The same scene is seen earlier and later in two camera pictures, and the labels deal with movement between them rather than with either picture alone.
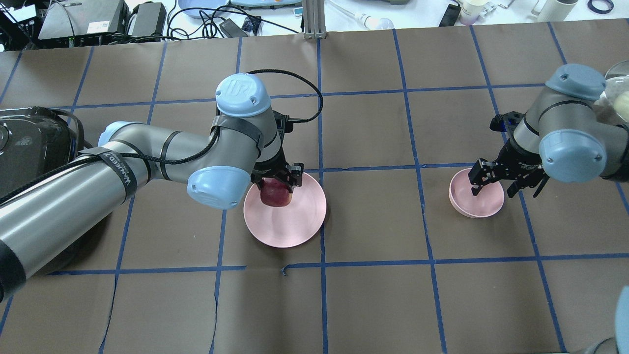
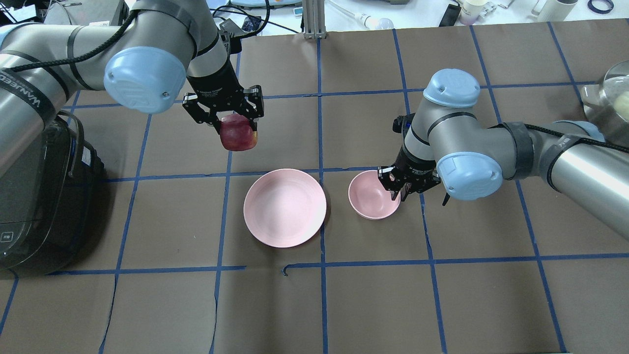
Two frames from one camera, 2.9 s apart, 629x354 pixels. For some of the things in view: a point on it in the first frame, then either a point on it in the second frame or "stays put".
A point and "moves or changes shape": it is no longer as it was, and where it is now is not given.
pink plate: x=289 y=225 stays put
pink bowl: x=488 y=201 → x=368 y=198
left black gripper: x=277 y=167 → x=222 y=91
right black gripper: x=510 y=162 → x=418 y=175
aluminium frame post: x=314 y=19 stays put
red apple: x=273 y=193 moves or changes shape
